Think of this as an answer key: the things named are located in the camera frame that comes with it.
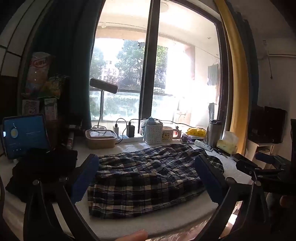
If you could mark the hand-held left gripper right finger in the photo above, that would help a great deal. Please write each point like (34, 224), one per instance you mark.
(208, 178)

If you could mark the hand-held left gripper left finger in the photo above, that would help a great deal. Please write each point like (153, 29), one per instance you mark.
(85, 178)

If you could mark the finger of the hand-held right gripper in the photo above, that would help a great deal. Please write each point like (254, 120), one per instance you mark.
(247, 165)
(264, 157)

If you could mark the blue plaid pants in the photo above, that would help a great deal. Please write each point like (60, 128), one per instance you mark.
(143, 180)

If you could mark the person's right hand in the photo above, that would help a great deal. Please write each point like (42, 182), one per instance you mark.
(286, 201)

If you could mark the person's left hand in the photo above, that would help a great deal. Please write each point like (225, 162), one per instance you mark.
(134, 236)

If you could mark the pale yellow tissue pack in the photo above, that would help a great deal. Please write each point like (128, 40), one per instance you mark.
(226, 144)

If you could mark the white tube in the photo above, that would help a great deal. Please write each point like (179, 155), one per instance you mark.
(202, 144)

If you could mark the beige lidded lunch box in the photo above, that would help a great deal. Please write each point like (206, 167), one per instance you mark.
(100, 140)

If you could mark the dark cylindrical tube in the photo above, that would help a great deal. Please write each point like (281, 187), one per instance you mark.
(69, 140)

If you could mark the steel tumbler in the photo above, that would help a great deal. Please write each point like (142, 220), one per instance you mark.
(214, 134)

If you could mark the black folded cloth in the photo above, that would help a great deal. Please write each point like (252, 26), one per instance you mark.
(41, 166)

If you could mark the yellow packet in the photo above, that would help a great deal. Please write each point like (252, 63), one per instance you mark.
(196, 132)

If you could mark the black flat device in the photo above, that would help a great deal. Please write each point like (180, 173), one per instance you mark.
(74, 126)

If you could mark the white power strip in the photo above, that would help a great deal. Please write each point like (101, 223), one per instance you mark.
(122, 138)

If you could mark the white charger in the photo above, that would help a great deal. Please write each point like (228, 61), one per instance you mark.
(115, 130)

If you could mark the cream bear print mug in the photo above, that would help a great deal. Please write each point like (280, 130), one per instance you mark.
(167, 134)

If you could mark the white textured tablecloth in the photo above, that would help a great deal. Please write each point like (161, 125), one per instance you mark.
(161, 222)

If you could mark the hanging dark garment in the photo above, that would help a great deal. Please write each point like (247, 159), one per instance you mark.
(211, 111)

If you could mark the black charger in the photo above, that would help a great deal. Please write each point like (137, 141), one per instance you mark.
(130, 129)

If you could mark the white perforated basket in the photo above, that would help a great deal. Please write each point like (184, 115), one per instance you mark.
(153, 134)

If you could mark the tablet with blue screen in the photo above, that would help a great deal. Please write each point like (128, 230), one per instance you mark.
(25, 134)

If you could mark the yellow curtain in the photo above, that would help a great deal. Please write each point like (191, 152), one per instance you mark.
(238, 81)

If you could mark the blue plastic jar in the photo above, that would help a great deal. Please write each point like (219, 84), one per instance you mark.
(151, 120)

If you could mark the small printed white box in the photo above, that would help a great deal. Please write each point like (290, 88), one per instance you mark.
(30, 107)

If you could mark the hanging grey garment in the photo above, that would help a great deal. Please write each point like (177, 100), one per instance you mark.
(212, 74)

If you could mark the red white snack bag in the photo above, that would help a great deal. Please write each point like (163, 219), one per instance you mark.
(37, 74)

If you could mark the dark teal curtain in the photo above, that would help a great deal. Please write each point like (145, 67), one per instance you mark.
(69, 58)

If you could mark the dark window frame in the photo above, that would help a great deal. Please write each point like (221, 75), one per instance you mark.
(149, 69)

